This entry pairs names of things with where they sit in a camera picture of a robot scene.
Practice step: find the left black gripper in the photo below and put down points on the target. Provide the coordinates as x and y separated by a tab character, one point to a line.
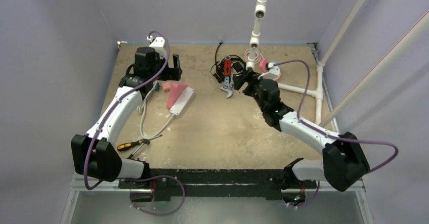
172	74

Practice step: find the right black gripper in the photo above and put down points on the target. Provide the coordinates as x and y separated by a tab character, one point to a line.
248	83

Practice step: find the pink plug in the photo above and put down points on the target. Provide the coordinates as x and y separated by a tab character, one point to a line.
263	65

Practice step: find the salmon pink USB charger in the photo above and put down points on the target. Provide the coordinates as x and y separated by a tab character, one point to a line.
166	86

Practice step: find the pink power strip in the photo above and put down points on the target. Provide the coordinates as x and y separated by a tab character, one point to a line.
174	93

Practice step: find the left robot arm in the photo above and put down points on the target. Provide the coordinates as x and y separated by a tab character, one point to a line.
93	153

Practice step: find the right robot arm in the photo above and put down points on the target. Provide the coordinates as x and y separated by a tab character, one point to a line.
343	161

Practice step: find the black power adapter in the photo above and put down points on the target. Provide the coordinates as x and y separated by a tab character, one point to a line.
237	67

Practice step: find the white power strip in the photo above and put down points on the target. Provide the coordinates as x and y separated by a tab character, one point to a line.
180	104

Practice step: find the yellow black screwdriver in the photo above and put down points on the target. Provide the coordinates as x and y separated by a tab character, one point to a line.
130	145

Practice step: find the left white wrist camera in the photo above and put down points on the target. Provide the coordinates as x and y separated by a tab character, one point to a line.
159	44

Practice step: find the red handled adjustable wrench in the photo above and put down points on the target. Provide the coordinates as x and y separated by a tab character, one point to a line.
227	77

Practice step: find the white PVC pipe frame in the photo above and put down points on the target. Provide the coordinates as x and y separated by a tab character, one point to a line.
403	43

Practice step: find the black handled hammer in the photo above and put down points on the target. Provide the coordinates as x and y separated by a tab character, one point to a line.
135	150

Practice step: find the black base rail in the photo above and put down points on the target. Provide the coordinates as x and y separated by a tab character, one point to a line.
270	184

